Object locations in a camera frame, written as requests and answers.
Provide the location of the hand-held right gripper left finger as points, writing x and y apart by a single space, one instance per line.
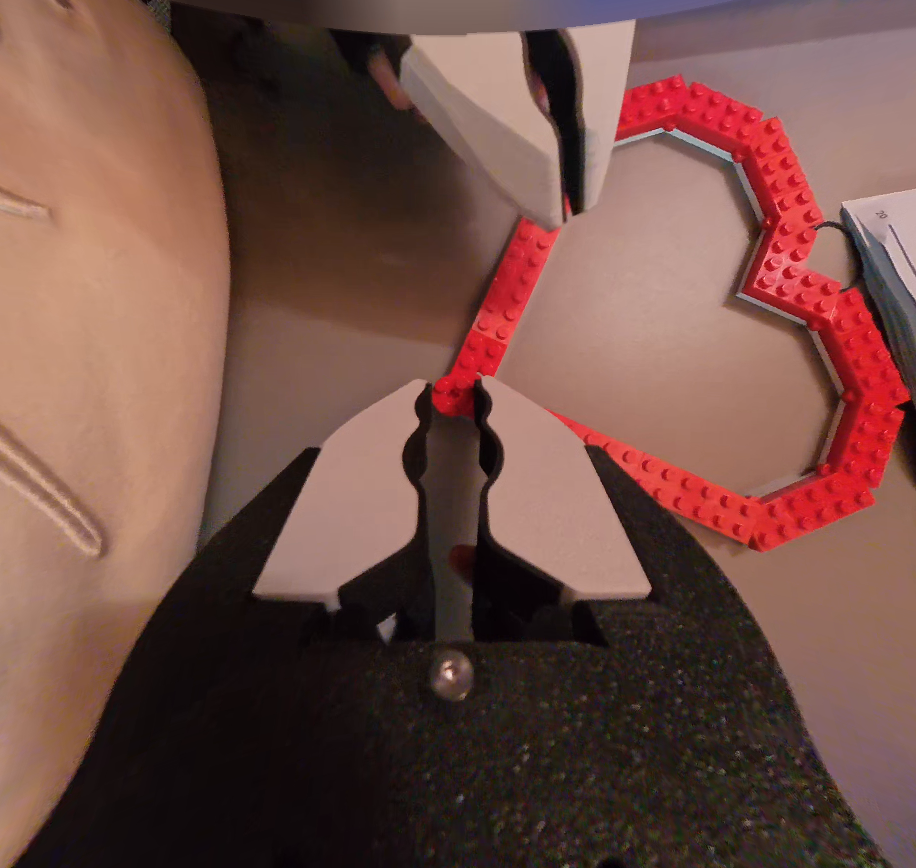
350 510

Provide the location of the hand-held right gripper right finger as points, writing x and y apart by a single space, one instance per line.
558 510

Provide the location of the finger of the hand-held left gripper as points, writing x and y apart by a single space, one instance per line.
601 117
486 131

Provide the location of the grey desk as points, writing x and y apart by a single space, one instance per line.
644 296

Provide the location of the red brick heart frame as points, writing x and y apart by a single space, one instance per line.
787 188

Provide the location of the open instruction booklet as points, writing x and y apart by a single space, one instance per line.
894 274

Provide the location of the person's beige clothing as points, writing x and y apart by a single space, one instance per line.
86 310

